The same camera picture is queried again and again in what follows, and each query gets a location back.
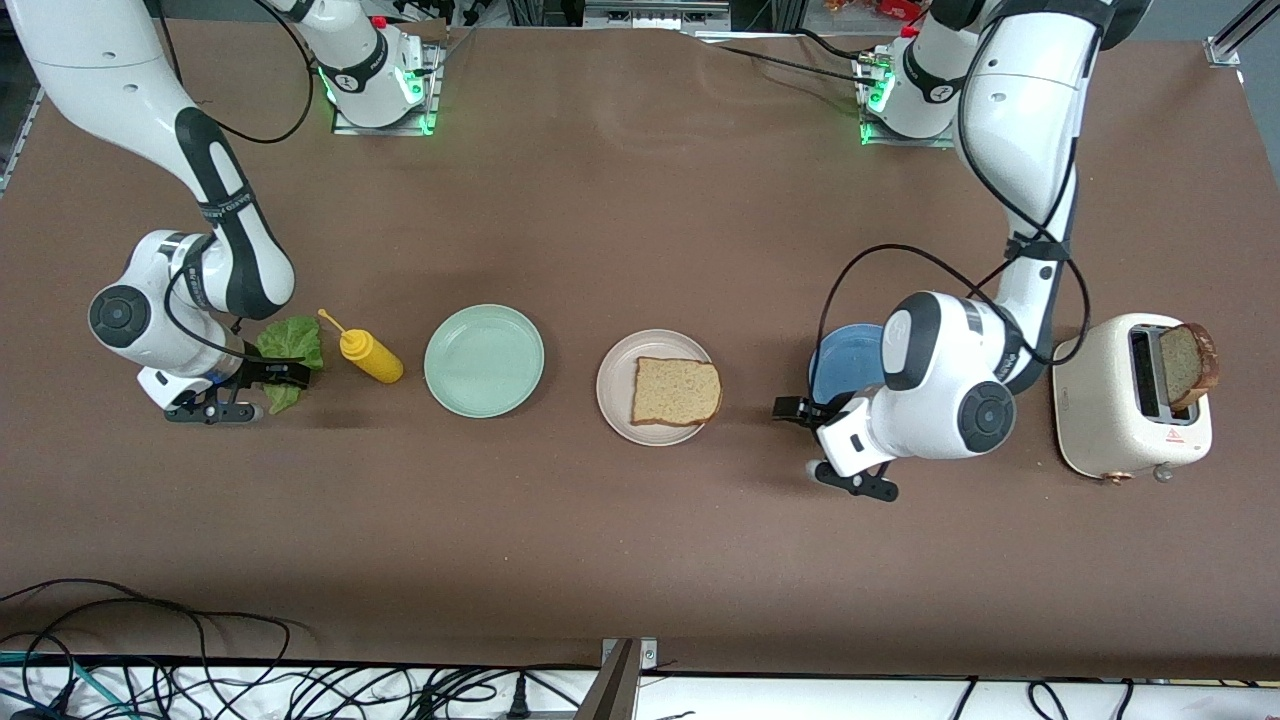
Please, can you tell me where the white two-slot toaster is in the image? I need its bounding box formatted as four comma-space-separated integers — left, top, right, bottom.
1052, 313, 1215, 486

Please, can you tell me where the blue round plate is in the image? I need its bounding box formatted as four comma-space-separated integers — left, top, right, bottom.
808, 323, 891, 411

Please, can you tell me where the green lettuce leaf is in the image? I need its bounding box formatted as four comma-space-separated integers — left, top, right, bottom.
255, 315, 326, 416

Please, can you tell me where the metal table bracket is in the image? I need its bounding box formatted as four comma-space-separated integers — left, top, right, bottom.
598, 637, 659, 720

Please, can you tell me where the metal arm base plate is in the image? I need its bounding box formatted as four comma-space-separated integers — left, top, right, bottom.
858, 55, 966, 149
330, 40, 443, 137

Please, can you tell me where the aluminium frame profile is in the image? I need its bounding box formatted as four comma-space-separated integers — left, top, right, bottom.
1205, 0, 1280, 69

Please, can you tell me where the grey power strip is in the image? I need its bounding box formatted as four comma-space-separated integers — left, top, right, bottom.
583, 0, 733, 29

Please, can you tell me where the black cable on table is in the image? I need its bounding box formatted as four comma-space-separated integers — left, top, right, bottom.
700, 28, 883, 89

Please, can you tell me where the black looped floor cable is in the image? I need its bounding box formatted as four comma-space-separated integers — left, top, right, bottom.
0, 578, 293, 720

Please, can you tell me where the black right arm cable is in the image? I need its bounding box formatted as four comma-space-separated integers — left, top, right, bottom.
150, 0, 316, 366

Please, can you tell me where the brown bread slice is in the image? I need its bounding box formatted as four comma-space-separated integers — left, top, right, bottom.
631, 356, 723, 428
1158, 322, 1220, 412

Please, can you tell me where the teal cable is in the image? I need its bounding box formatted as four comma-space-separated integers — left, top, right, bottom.
0, 650, 136, 719

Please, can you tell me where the beige round plate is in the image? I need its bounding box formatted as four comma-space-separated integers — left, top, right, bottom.
596, 329, 719, 447

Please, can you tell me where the green round plate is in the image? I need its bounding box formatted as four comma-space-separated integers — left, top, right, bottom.
423, 304, 546, 419

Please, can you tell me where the yellow mustard squeeze bottle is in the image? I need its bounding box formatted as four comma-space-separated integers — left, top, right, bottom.
318, 308, 405, 385

